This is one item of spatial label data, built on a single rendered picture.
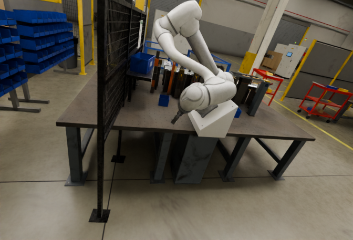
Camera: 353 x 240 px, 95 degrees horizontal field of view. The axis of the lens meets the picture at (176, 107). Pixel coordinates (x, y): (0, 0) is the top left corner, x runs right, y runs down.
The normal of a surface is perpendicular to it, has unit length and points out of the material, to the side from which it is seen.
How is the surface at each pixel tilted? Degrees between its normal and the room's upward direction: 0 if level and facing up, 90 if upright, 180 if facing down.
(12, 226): 0
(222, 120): 90
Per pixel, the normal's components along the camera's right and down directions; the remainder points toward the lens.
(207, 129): 0.19, 0.48
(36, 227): 0.21, -0.87
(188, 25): 0.17, 0.69
